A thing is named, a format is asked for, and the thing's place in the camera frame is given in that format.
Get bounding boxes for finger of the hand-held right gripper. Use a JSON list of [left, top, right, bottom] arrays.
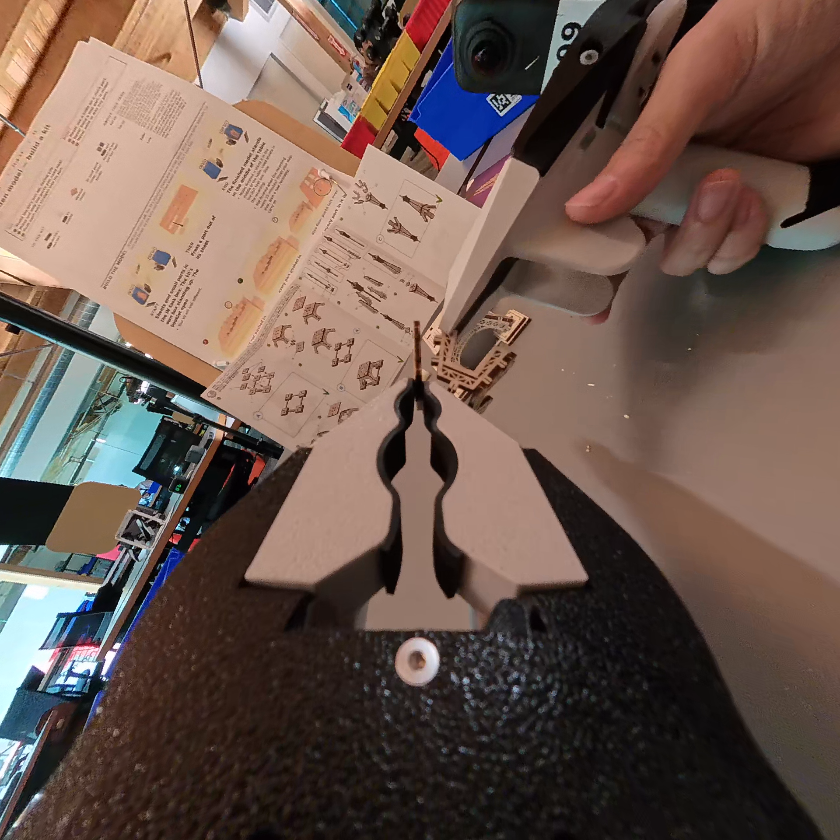
[[444, 156, 544, 329]]

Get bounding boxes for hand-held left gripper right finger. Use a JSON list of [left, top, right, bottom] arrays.
[[422, 382, 588, 627]]

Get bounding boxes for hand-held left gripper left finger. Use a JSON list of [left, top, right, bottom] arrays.
[[245, 382, 417, 624]]

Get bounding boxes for small wooden lattice assembly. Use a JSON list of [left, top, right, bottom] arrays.
[[427, 328, 519, 416]]

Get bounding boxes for grey desk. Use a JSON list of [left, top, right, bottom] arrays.
[[397, 223, 840, 840]]

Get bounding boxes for person's right hand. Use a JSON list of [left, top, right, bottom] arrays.
[[566, 0, 840, 277]]

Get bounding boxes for black red office chair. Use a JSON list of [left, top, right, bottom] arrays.
[[220, 446, 271, 506]]

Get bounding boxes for yellow storage bin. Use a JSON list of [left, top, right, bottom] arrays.
[[360, 29, 427, 129]]

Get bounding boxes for beige rounded panel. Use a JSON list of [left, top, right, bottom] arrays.
[[45, 481, 143, 553]]

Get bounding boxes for black rectangular panel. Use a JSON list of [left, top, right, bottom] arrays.
[[0, 477, 78, 547]]

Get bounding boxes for colour illustrated instruction sheet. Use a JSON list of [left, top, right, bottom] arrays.
[[0, 38, 361, 370]]

